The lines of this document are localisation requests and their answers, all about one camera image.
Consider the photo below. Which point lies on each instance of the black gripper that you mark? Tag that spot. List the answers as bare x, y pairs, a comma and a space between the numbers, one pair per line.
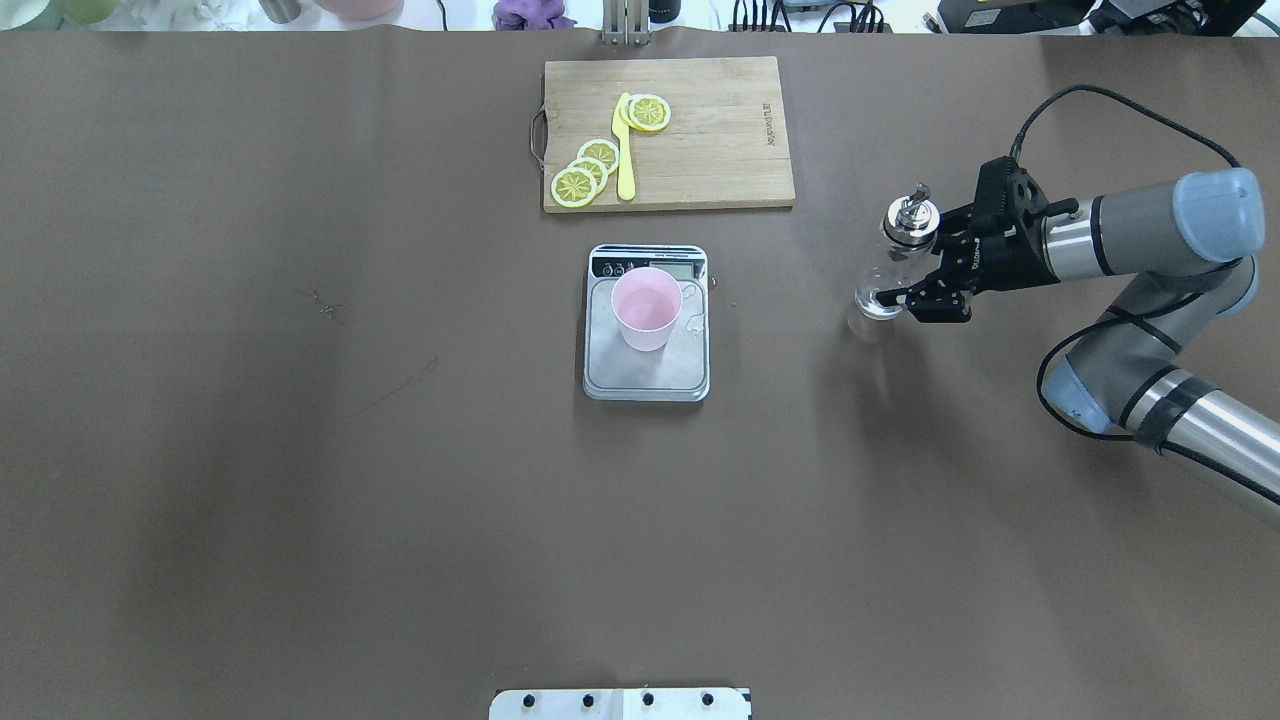
1008, 261

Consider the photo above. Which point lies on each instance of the glass sauce bottle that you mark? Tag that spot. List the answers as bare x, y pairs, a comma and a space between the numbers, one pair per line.
896, 257

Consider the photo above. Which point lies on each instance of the pink plastic cup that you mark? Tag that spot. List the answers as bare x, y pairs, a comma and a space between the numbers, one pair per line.
646, 303

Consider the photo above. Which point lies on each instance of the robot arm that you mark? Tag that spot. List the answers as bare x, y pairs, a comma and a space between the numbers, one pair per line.
1188, 249

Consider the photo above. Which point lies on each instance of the digital kitchen scale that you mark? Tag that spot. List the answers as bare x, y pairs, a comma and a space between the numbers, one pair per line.
677, 372

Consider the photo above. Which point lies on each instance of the green cup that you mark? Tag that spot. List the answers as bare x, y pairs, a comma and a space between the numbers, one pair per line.
88, 12

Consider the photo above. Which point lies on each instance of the wooden cutting board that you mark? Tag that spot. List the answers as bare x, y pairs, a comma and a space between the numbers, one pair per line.
726, 146

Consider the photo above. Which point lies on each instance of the yellow plastic knife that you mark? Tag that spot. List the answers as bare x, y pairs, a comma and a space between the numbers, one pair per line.
625, 179

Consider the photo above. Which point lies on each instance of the lemon slice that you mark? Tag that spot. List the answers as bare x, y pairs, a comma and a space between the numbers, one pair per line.
574, 187
597, 170
651, 112
623, 111
603, 150

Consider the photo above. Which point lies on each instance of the black thermos bottle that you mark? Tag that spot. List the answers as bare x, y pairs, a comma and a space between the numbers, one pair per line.
664, 11

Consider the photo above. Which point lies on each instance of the purple cloth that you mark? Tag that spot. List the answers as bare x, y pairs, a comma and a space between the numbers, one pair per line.
531, 15

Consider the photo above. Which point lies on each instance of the pink bowl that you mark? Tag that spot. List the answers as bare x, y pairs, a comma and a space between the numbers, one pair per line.
359, 10

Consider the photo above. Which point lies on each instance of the aluminium frame post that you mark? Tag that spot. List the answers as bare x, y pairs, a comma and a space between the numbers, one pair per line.
626, 23

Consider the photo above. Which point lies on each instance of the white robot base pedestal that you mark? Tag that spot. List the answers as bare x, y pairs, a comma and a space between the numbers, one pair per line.
623, 703

